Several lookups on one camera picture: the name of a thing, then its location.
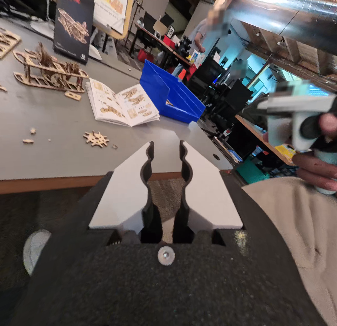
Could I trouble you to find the long background table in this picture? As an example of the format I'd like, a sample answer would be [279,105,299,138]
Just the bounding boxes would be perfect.
[134,22,193,67]

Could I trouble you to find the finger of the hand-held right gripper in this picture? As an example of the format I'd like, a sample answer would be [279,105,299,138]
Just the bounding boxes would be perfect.
[256,94,337,113]

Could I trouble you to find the black biplane product box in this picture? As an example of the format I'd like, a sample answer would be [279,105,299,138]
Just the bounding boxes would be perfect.
[53,0,95,65]

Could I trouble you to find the silver ventilation duct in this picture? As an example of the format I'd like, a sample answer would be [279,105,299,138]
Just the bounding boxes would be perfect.
[219,0,337,56]

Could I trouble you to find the open instruction booklet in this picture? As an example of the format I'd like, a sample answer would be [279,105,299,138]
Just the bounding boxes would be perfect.
[85,78,160,127]

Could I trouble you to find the white paper sheet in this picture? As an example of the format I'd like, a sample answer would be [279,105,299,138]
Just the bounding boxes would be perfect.
[30,20,56,40]

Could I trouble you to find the black office chair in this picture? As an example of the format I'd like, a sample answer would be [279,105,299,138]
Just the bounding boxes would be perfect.
[188,56,225,97]

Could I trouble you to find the wooden gear piece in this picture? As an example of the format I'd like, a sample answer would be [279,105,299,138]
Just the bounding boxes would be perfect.
[83,131,109,148]

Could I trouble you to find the green crate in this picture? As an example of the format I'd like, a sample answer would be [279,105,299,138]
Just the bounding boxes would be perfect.
[235,158,270,185]

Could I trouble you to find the blue plastic bin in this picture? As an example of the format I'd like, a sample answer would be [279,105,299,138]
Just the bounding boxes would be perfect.
[139,59,206,124]

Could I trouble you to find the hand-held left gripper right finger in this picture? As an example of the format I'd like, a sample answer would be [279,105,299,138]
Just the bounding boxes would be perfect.
[172,140,244,242]

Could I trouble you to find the orange framed poster board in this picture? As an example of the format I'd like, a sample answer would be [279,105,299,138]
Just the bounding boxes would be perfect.
[91,0,136,40]

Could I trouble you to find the cardboard box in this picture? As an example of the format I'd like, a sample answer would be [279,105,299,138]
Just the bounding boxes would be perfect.
[153,20,168,36]

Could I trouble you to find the wooden biplane model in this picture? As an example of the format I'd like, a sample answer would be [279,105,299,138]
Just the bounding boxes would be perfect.
[13,42,89,93]

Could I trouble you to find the person's right hand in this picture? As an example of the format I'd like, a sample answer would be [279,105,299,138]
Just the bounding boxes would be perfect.
[292,112,337,193]

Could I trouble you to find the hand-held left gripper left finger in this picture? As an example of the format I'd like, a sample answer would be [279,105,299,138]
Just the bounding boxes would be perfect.
[88,140,164,242]

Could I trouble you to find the black monitor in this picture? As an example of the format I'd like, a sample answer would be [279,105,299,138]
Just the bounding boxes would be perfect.
[143,11,157,32]

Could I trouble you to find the wooden background table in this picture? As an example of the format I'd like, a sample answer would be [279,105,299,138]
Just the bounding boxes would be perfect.
[235,114,296,166]

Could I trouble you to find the yellow packet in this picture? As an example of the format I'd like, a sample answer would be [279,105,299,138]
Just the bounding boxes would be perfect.
[275,144,297,161]

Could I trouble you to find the wooden cut-out sheet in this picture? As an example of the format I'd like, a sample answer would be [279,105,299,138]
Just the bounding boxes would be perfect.
[0,28,22,59]

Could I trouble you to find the grey shoe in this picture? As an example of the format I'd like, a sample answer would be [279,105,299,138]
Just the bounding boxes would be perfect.
[22,229,52,276]

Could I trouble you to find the stack of black devices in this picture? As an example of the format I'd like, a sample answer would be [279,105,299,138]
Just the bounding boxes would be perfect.
[175,36,193,58]

